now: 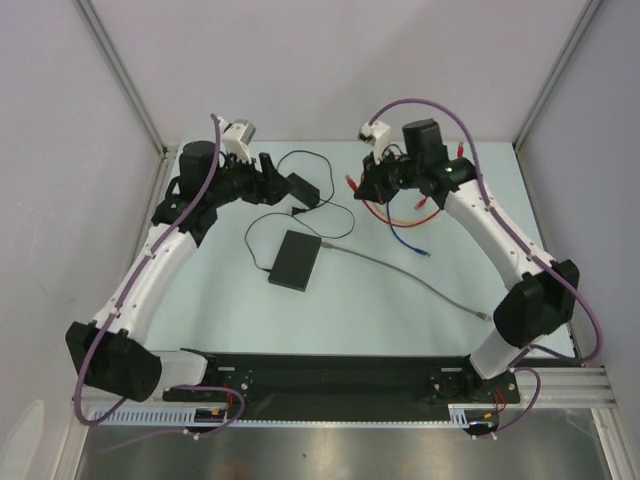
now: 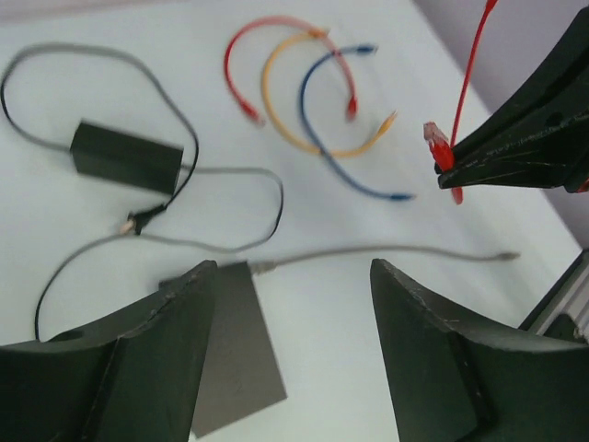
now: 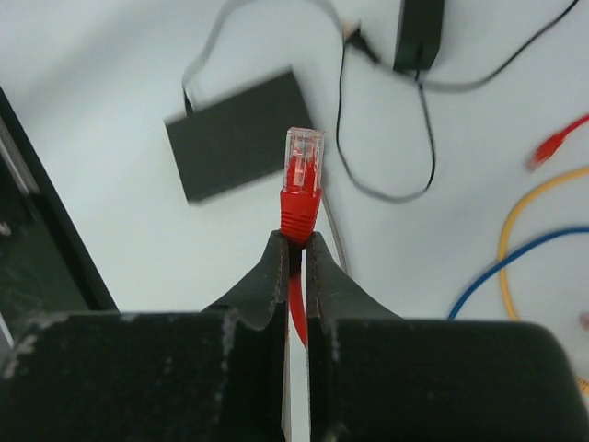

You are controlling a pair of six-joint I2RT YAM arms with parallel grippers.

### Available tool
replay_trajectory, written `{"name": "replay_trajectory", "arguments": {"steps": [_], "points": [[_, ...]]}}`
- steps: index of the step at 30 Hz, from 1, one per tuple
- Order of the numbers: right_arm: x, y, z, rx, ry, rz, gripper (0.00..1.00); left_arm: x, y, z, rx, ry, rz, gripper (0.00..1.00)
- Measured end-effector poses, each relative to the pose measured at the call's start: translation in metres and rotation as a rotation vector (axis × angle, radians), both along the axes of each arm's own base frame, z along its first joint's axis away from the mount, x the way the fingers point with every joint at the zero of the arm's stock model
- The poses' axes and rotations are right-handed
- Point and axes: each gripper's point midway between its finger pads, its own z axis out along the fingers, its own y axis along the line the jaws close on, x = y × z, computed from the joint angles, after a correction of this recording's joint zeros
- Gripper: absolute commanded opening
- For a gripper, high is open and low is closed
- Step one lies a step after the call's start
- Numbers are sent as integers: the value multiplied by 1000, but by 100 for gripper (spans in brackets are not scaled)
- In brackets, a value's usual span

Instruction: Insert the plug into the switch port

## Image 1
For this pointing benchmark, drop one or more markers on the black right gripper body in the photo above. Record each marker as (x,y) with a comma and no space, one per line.
(373,180)

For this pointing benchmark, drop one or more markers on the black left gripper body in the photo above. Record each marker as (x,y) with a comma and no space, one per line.
(241,181)

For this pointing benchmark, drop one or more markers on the black network switch box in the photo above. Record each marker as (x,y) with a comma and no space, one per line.
(295,261)

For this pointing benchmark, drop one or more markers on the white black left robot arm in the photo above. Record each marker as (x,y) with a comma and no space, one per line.
(109,351)

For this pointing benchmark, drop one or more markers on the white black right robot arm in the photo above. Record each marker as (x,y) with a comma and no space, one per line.
(539,297)

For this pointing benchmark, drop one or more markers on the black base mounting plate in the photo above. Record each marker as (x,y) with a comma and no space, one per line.
(335,388)

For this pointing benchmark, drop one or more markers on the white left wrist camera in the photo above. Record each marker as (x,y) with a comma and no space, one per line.
(236,137)

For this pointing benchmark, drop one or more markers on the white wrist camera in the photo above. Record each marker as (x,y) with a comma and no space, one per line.
(378,136)
(236,137)

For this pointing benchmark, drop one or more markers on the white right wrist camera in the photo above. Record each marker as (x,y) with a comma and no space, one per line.
(378,136)

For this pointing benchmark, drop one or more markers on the left aluminium frame post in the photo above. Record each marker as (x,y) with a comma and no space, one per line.
(121,75)

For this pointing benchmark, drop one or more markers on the aluminium frame post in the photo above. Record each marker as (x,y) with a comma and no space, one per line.
(121,75)
(577,34)

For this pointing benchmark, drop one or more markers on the white slotted cable duct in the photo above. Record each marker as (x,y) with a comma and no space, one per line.
(192,417)

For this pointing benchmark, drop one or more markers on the right aluminium frame post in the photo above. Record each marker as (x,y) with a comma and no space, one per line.
(577,34)

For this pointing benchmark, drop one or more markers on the aluminium front frame rail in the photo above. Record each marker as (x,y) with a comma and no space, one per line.
(582,387)

